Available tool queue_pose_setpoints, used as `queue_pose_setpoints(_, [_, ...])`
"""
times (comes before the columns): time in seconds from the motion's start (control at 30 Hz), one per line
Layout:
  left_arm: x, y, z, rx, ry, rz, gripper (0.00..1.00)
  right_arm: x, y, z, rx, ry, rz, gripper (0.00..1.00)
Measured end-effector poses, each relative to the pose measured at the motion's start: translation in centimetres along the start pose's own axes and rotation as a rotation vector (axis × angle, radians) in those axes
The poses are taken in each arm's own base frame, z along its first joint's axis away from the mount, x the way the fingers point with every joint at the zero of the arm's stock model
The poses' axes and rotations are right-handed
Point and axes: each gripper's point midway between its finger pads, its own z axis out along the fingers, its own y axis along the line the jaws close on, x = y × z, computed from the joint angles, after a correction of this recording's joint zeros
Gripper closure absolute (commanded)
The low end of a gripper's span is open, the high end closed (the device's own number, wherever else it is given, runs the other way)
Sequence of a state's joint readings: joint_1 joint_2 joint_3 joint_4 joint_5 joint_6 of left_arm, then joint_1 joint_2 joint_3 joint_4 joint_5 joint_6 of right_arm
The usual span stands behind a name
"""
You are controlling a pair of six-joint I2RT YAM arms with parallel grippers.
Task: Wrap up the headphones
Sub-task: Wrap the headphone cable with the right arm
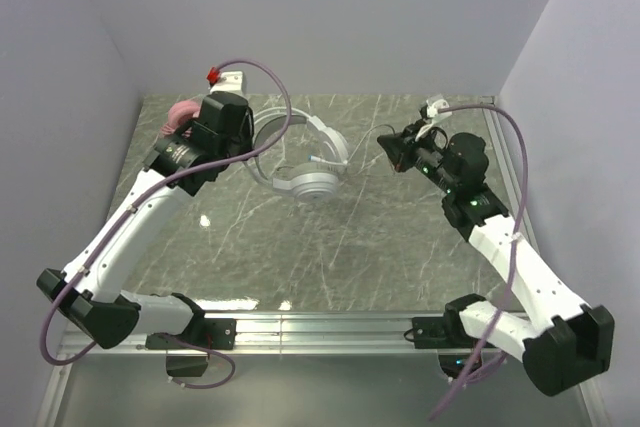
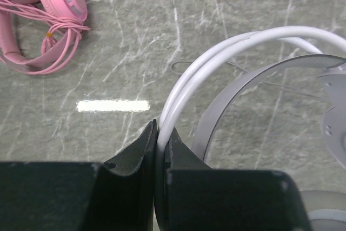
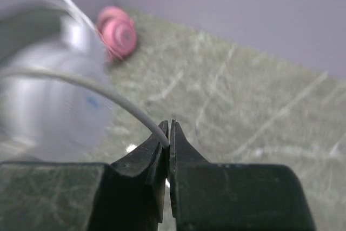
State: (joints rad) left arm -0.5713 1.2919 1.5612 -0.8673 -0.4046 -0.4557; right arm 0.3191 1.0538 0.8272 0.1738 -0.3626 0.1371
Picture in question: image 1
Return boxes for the aluminium front rail frame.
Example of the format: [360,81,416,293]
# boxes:
[34,310,587,427]

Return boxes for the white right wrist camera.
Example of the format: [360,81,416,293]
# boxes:
[415,95,452,141]

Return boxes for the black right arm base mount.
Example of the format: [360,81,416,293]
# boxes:
[403,304,479,382]

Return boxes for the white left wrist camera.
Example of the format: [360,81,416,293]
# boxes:
[206,67,247,97]

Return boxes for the pink headphones with cable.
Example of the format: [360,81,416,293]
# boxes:
[159,100,200,137]

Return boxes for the aluminium right side rail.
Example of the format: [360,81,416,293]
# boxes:
[481,97,540,253]

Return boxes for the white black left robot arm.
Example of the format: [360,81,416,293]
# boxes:
[36,91,253,349]

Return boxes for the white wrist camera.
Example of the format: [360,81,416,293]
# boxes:
[206,67,247,97]
[415,95,452,141]

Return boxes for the white headphones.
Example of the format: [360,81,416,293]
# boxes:
[249,107,396,203]

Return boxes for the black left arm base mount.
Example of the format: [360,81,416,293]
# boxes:
[144,316,237,381]

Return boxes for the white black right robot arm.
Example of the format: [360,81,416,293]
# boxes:
[377,122,615,396]

